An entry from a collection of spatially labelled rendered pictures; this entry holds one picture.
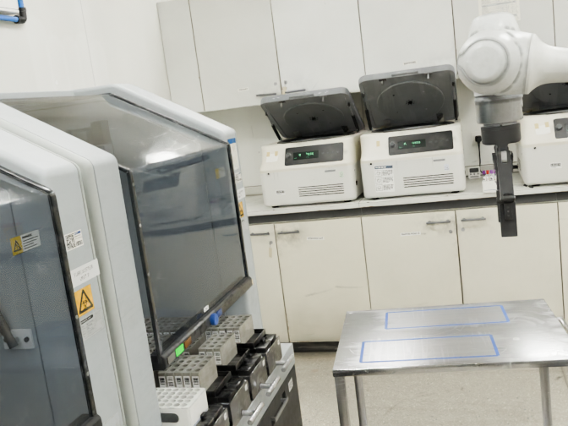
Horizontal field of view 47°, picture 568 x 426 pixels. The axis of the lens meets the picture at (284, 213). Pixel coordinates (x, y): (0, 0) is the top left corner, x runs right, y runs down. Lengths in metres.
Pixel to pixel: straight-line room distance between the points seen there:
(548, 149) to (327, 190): 1.17
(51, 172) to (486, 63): 0.75
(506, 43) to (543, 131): 2.50
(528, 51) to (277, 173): 2.71
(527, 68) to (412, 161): 2.47
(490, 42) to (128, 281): 0.82
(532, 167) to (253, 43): 1.76
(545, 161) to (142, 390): 2.65
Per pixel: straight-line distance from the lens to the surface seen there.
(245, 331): 1.96
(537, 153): 3.61
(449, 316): 2.01
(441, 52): 3.86
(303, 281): 3.85
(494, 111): 1.33
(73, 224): 1.23
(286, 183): 3.75
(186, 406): 1.53
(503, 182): 1.30
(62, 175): 1.22
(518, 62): 1.15
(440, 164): 3.60
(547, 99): 4.06
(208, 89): 4.15
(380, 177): 3.64
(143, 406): 1.45
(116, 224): 1.35
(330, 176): 3.67
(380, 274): 3.75
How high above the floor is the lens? 1.50
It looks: 10 degrees down
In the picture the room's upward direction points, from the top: 7 degrees counter-clockwise
